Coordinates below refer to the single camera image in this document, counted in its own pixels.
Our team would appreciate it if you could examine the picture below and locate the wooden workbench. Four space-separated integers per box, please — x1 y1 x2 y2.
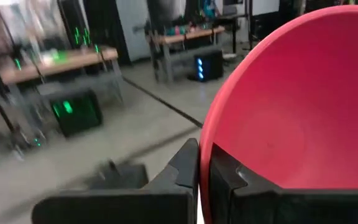
147 26 226 46
0 46 119 86

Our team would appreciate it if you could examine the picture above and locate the red bowl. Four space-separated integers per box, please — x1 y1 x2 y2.
198 4 358 224

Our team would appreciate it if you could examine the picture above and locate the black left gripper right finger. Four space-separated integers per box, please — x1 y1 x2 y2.
208 142 358 224

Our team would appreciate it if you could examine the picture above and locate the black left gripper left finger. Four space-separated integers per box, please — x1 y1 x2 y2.
31 138 200 224

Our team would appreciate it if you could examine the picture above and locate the computer tower with blue lights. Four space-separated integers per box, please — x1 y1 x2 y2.
193 49 225 83

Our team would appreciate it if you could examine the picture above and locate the computer tower with green lights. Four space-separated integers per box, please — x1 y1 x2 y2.
48 90 104 138

